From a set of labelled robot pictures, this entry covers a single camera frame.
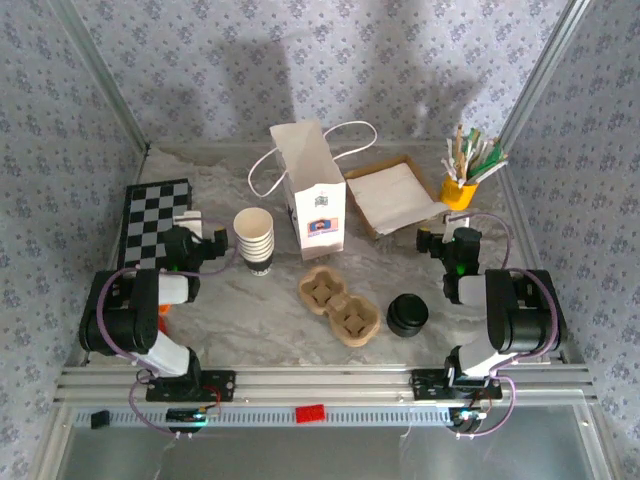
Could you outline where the aluminium frame post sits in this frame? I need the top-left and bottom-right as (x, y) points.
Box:
(47, 0), (152, 154)
(498, 0), (594, 149)

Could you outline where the wide green sachet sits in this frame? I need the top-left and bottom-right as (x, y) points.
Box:
(469, 141), (507, 177)

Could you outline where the red toy brick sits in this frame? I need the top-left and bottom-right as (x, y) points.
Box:
(294, 405), (326, 425)

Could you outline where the black grey chessboard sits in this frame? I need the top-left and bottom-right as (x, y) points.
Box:
(117, 178), (194, 274)

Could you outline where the small lit circuit board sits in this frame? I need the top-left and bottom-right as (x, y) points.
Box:
(449, 407), (490, 429)
(166, 407), (221, 427)

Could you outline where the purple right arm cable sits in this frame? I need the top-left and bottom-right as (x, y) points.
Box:
(447, 212), (566, 442)

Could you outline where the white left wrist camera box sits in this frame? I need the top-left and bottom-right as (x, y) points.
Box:
(174, 210), (204, 236)

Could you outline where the white paper napkin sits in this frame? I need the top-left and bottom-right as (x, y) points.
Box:
(347, 162), (451, 236)

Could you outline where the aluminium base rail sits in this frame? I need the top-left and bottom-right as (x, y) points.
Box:
(53, 364), (599, 407)

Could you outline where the white paper takeout bag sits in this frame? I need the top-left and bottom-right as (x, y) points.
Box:
(248, 119), (378, 262)

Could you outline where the thin green white straw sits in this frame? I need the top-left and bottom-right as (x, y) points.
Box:
(462, 128), (480, 169)

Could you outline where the grey slotted cable duct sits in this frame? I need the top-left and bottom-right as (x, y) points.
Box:
(69, 404), (454, 429)

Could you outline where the stack of paper cups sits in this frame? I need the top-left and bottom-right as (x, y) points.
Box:
(233, 207), (276, 278)

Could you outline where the brown pulp cup carrier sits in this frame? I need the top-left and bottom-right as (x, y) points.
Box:
(297, 265), (382, 350)

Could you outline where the wooden stirrer stick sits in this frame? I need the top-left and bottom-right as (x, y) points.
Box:
(454, 123), (465, 181)

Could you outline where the yellow holder cup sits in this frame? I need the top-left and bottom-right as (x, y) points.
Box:
(439, 177), (480, 212)

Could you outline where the brown cardboard tray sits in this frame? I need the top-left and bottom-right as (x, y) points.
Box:
(343, 154), (444, 240)

